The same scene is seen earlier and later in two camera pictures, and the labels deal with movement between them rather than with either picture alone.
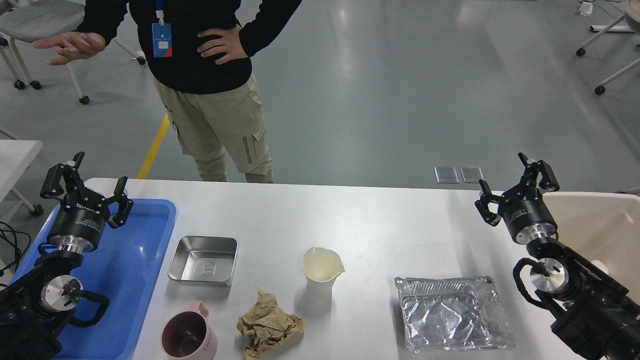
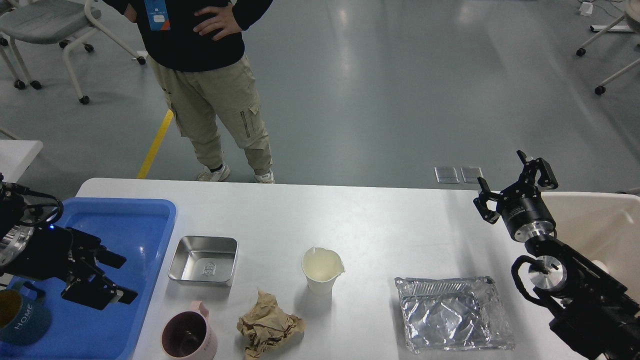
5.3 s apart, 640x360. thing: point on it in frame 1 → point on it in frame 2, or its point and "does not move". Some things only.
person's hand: [72, 46] → [130, 13]
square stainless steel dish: [203, 259] does not move
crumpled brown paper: [265, 326] does not move
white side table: [15, 157] does not move
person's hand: [230, 44] → [225, 20]
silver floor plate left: [446, 175] does not move
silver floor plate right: [471, 174] does not move
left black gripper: [79, 225] → [66, 254]
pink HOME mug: [188, 335] does not move
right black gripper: [527, 216] does not move
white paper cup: [320, 267] does not move
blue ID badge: [162, 41] → [157, 14]
